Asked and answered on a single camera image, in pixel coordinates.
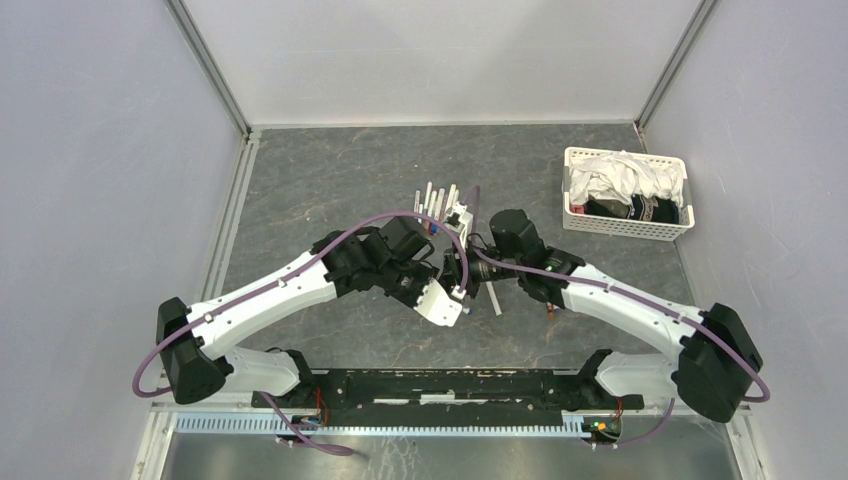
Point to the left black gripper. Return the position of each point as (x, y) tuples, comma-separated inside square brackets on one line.
[(426, 275)]

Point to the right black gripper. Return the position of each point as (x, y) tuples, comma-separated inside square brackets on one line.
[(455, 269)]

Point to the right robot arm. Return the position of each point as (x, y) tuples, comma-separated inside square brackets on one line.
[(704, 358)]

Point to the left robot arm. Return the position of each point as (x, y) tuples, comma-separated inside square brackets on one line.
[(199, 344)]

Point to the white marker yellow cap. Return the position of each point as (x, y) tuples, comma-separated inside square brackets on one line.
[(451, 197)]

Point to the white marker blue cap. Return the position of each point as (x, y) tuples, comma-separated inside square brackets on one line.
[(441, 199)]

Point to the white marker brown cap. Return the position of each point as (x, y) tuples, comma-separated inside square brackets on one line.
[(433, 204)]

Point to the white marker upper left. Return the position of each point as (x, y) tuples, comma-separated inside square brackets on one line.
[(427, 197)]

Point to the white cloth in basket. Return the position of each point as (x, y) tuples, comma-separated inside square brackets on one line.
[(620, 175)]

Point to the dark cloth in basket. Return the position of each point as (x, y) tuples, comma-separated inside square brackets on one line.
[(640, 208)]

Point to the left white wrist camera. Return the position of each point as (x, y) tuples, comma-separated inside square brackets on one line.
[(440, 306)]

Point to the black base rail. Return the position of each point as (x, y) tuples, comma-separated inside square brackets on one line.
[(451, 398)]

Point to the white cable comb strip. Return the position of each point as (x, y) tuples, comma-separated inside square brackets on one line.
[(271, 424)]

